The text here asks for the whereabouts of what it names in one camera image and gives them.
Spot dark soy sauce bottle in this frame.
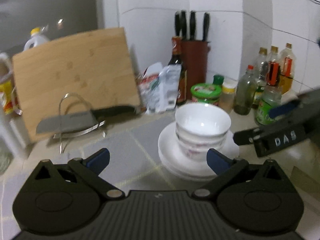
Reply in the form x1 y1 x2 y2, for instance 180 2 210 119
168 36 187 106

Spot bamboo cutting board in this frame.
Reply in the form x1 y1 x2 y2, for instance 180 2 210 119
12 28 140 142

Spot metal wire rack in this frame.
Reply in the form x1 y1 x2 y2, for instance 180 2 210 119
58 93 105 154

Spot large white plate fruit print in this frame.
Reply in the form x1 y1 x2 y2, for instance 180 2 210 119
158 122 239 162

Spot yellow lid jar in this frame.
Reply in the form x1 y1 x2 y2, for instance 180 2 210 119
219 79 237 113

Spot amber oil bottle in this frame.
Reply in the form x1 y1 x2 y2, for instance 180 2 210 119
279 43 296 94

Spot white plastic food bag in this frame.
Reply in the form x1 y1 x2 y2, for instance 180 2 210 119
146 65 179 114

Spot green label clear bottle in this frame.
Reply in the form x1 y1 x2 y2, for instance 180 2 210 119
255 86 282 125

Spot oil jug yellow label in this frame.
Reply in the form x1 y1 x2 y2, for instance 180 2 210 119
1 53 18 118

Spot tall clear bottle gold cap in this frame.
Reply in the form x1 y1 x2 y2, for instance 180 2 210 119
252 47 268 109

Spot red knife block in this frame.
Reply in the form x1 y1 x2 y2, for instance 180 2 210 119
181 40 210 100

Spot green lid seasoning jar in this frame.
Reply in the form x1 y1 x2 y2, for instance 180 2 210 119
190 83 222 105

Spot green glass oil bottle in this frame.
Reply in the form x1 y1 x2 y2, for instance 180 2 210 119
233 65 258 115

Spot grey dish mat yellow lines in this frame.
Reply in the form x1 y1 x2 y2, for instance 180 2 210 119
1 113 196 239

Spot white jug yellow cap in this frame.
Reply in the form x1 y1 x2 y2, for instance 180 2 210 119
23 27 49 51

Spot white bowl pink floral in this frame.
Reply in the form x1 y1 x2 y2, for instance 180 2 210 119
175 124 228 146

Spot red label oil bottle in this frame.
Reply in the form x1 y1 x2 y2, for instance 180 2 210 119
266 46 281 87

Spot cleaver knife black handle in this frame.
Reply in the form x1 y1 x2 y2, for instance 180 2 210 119
36 105 140 134

